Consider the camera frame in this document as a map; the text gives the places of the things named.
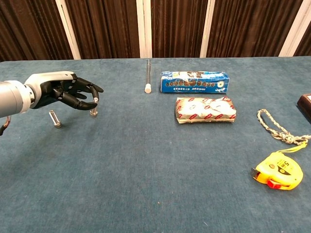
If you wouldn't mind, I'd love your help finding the left robot hand grey black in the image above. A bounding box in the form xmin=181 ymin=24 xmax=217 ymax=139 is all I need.
xmin=24 ymin=70 xmax=104 ymax=111

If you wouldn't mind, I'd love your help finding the silver bolt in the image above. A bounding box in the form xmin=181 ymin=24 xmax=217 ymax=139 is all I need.
xmin=89 ymin=97 xmax=99 ymax=117
xmin=49 ymin=110 xmax=62 ymax=129

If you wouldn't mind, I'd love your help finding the dark brown curtain panel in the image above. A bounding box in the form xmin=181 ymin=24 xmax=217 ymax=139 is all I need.
xmin=151 ymin=0 xmax=209 ymax=58
xmin=0 ymin=0 xmax=73 ymax=63
xmin=206 ymin=0 xmax=304 ymax=58
xmin=293 ymin=29 xmax=311 ymax=57
xmin=65 ymin=0 xmax=141 ymax=59

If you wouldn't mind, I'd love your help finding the glass test tube white stopper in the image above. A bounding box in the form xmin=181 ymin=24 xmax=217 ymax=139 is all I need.
xmin=144 ymin=59 xmax=152 ymax=94

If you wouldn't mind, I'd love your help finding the blue biscuit box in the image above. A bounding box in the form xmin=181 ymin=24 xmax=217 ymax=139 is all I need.
xmin=159 ymin=70 xmax=230 ymax=94

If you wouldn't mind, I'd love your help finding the blue felt table cover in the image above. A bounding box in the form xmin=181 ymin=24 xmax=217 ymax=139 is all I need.
xmin=0 ymin=56 xmax=311 ymax=233

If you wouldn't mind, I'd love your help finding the silver red snack packet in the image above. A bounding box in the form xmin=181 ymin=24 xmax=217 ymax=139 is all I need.
xmin=174 ymin=96 xmax=237 ymax=124

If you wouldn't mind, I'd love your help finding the yellow tape measure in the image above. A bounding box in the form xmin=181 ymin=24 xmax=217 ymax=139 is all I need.
xmin=251 ymin=143 xmax=308 ymax=192

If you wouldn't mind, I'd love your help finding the dark brown bottle white cap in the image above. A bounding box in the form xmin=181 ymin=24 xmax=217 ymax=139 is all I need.
xmin=296 ymin=93 xmax=311 ymax=117

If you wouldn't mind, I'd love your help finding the white frame post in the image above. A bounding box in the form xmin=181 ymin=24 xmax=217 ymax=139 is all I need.
xmin=278 ymin=0 xmax=311 ymax=57
xmin=136 ymin=0 xmax=153 ymax=59
xmin=199 ymin=0 xmax=216 ymax=58
xmin=55 ymin=0 xmax=82 ymax=60

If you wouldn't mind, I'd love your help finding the dark arm cable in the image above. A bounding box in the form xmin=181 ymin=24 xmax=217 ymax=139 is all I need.
xmin=0 ymin=116 xmax=12 ymax=136

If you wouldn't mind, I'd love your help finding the braided beige rope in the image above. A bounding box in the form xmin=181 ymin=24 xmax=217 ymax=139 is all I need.
xmin=257 ymin=109 xmax=311 ymax=147

